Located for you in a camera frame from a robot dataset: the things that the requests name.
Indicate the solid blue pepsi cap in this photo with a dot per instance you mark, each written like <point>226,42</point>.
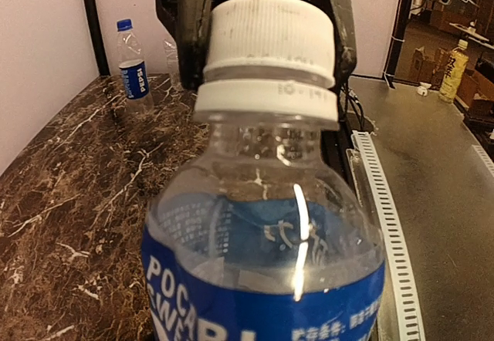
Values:
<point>124,25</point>

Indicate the clear bottle blue pepsi label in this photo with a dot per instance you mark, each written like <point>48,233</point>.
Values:
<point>258,239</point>

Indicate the yellow drink bottle background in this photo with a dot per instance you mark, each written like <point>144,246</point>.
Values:
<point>454,70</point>

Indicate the black right corner post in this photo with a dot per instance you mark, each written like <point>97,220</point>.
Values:
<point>96,36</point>

